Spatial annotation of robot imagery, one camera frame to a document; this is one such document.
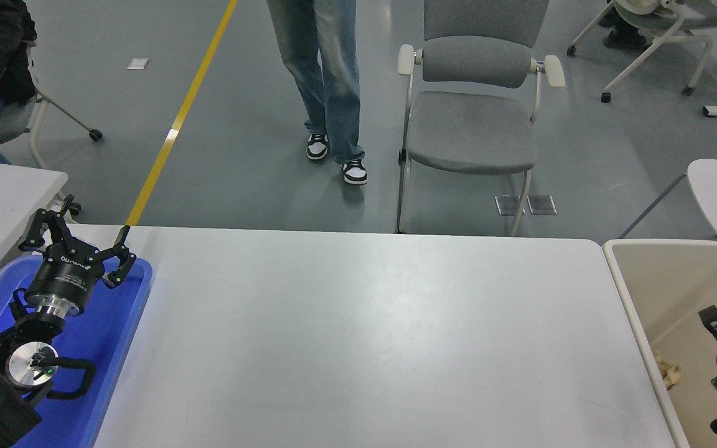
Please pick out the grey padded armchair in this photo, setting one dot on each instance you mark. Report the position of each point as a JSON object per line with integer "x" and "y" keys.
{"x": 470, "y": 134}

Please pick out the blue plastic tray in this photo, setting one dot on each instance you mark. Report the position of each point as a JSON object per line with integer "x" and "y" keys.
{"x": 103, "y": 336}

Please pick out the standing person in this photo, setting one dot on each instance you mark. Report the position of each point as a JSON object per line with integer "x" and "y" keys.
{"x": 327, "y": 68}

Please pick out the tan paper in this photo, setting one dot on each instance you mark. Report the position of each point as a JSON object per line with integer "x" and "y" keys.
{"x": 670, "y": 372}

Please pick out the large pale bin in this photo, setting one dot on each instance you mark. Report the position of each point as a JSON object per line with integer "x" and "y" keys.
{"x": 676, "y": 286}

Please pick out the person with dark shoes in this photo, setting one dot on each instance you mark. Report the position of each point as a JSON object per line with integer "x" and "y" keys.
{"x": 625, "y": 38}

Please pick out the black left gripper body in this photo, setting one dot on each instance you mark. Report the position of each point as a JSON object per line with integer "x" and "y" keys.
{"x": 66, "y": 274}

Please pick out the white-framed wheeled chair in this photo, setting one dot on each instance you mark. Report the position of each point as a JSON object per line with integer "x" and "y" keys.
{"x": 13, "y": 121}

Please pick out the white-legged wheeled chair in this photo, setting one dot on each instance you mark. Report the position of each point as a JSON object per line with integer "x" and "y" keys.
{"x": 663, "y": 31}

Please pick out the metal floor plate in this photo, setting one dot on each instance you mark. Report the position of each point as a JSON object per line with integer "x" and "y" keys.
{"x": 542, "y": 204}
{"x": 508, "y": 204}

